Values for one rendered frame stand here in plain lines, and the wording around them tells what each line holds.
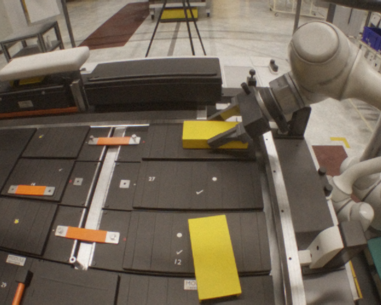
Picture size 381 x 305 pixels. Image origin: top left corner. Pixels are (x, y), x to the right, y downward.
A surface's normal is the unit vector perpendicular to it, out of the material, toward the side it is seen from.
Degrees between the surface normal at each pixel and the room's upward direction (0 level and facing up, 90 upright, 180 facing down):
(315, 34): 52
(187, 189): 0
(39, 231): 0
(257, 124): 90
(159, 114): 0
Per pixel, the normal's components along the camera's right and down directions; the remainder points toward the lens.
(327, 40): -0.64, -0.06
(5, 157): -0.03, -0.70
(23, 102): -0.04, 0.71
